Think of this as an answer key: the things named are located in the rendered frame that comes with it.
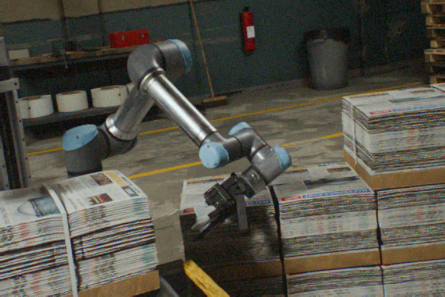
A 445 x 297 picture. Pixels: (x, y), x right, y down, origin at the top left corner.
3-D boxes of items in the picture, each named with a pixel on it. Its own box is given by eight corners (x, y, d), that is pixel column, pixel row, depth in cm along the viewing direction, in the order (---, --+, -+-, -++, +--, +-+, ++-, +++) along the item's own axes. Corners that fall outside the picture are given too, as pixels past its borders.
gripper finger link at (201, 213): (180, 216, 190) (204, 202, 196) (194, 232, 188) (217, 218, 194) (183, 209, 188) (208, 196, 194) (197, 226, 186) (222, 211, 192)
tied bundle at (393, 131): (343, 161, 244) (338, 95, 239) (429, 151, 244) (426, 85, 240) (371, 192, 207) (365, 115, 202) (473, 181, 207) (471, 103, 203)
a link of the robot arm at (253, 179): (265, 190, 203) (266, 181, 196) (253, 200, 202) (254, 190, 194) (248, 172, 206) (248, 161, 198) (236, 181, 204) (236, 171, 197)
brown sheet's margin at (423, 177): (343, 158, 243) (342, 147, 242) (427, 149, 244) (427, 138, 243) (371, 190, 206) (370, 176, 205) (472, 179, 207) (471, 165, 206)
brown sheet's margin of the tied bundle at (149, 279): (129, 249, 188) (127, 234, 187) (161, 287, 161) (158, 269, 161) (68, 265, 182) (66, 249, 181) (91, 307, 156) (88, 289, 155)
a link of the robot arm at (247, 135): (226, 125, 200) (251, 151, 196) (249, 117, 209) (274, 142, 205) (215, 144, 205) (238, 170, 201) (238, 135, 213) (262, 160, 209)
